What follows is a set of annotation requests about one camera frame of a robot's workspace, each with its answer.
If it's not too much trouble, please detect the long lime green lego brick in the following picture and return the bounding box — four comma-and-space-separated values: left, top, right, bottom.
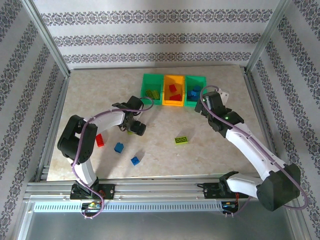
174, 135, 190, 146

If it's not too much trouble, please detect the green plastic bin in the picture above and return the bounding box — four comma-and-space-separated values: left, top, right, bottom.
139, 73, 165, 106
184, 75, 208, 109

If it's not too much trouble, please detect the yellow plastic bin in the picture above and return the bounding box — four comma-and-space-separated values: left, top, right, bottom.
161, 74, 186, 107

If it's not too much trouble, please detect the grey metal base panel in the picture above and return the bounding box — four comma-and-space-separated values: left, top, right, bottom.
14, 199, 308, 240

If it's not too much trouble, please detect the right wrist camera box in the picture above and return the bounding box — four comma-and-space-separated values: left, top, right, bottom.
216, 89, 230, 104

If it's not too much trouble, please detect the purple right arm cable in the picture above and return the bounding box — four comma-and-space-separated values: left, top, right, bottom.
199, 84, 310, 218

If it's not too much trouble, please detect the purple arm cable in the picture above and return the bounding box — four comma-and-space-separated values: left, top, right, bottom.
71, 96, 155, 221
199, 84, 310, 218

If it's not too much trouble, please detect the thin aluminium wall rail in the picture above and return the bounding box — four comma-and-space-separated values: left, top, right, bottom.
68, 64, 247, 71

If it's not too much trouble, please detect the aluminium side rail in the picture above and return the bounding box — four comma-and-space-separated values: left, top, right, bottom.
34, 73, 72, 183
243, 67, 283, 163

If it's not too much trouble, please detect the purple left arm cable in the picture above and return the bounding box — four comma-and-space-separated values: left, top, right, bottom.
71, 96, 155, 221

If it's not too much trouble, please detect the aluminium frame post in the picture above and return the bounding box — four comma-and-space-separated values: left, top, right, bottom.
244, 0, 296, 75
21, 0, 72, 78

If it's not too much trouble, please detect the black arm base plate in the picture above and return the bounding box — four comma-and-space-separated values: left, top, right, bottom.
197, 182, 223, 200
69, 183, 116, 201

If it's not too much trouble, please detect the aluminium mounting rail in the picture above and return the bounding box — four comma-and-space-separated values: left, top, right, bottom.
24, 174, 296, 203

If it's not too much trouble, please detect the slotted grey cable duct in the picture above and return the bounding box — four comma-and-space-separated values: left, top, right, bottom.
33, 201, 225, 213

